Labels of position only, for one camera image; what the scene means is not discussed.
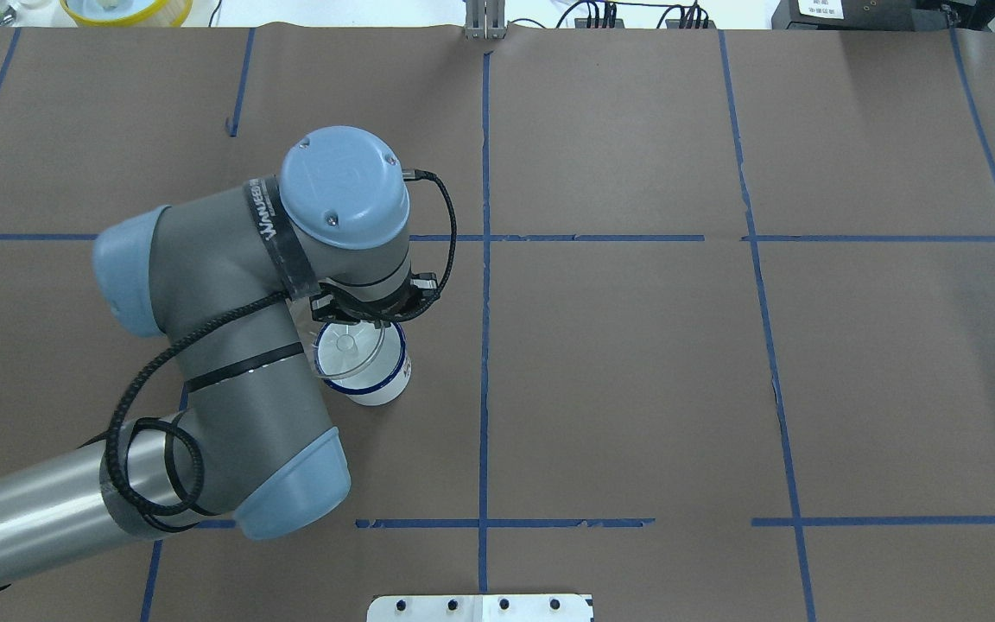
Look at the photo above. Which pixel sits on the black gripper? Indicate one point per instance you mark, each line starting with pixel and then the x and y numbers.
pixel 322 306

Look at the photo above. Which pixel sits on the white enamel cup blue rim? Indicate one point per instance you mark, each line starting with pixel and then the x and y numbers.
pixel 386 378

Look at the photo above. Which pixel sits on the clear plastic funnel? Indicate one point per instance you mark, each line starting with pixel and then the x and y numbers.
pixel 341 351

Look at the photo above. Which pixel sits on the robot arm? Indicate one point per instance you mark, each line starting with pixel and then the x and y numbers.
pixel 229 420

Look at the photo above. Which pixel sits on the brown paper table cover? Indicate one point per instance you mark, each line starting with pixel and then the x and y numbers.
pixel 719 343

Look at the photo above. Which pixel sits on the white mounting plate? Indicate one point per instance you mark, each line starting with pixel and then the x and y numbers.
pixel 483 607

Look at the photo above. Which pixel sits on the yellow rimmed bowl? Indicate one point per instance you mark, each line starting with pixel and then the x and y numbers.
pixel 128 14

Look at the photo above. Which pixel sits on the black device with label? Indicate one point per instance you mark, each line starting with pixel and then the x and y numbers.
pixel 888 16

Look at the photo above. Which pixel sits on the aluminium profile post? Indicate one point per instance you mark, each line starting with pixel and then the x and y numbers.
pixel 485 20

